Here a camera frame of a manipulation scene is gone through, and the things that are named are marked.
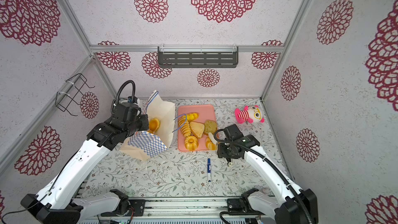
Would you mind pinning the ridged spiral bread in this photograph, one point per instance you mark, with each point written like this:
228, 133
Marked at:
184, 126

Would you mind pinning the metal base rail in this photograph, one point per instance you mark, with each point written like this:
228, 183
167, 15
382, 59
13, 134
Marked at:
185, 210

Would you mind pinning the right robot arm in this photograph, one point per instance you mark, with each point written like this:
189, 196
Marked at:
289, 203

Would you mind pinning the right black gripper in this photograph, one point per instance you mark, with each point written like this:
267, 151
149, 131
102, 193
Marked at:
220, 150

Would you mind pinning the black wire rack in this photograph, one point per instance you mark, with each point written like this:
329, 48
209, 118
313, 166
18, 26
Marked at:
66, 97

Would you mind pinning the checkered paper bag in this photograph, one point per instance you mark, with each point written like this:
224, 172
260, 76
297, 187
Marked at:
156, 138

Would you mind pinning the pink tray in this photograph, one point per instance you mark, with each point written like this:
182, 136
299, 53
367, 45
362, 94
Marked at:
206, 112

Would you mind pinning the grey wall shelf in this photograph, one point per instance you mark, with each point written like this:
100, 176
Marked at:
197, 58

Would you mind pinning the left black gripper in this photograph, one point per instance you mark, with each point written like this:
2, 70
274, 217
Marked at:
143, 118

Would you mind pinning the blue marker pen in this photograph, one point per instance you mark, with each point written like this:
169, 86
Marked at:
209, 170

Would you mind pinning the toast slice bread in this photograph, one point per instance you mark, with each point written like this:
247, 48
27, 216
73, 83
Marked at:
210, 127

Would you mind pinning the yellow twisted bread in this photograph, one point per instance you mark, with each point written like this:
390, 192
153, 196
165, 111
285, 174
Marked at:
191, 116

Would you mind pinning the triangular sandwich bread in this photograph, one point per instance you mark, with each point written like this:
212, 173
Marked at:
197, 129

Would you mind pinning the bundt bread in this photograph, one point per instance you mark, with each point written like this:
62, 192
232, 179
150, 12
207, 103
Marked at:
210, 145
191, 143

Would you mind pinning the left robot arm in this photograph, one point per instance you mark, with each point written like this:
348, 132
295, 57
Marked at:
55, 203

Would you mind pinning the pink plush toy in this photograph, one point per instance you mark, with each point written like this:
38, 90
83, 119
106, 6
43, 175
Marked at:
250, 114

